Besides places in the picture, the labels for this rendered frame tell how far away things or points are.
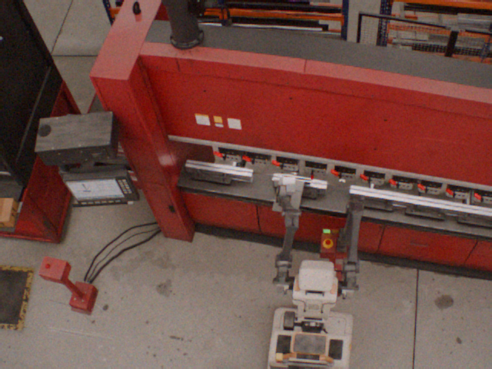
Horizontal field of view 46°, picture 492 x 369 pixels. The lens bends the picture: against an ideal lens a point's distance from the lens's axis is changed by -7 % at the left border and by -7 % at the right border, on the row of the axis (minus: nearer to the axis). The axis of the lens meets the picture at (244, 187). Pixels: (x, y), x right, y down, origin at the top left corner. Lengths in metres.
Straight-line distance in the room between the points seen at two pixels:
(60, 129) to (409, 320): 3.13
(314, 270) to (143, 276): 2.05
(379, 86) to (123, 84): 1.42
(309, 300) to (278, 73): 1.43
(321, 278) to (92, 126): 1.67
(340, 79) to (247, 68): 0.51
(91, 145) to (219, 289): 2.03
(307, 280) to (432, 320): 1.71
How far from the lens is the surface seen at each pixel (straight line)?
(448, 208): 4.55
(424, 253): 5.01
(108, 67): 3.61
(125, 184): 4.09
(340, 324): 4.85
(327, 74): 3.38
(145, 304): 5.34
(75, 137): 3.83
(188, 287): 5.31
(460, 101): 3.41
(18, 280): 5.81
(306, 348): 4.15
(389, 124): 3.69
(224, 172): 4.61
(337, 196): 4.58
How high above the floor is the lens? 4.95
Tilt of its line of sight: 62 degrees down
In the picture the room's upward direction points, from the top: 10 degrees counter-clockwise
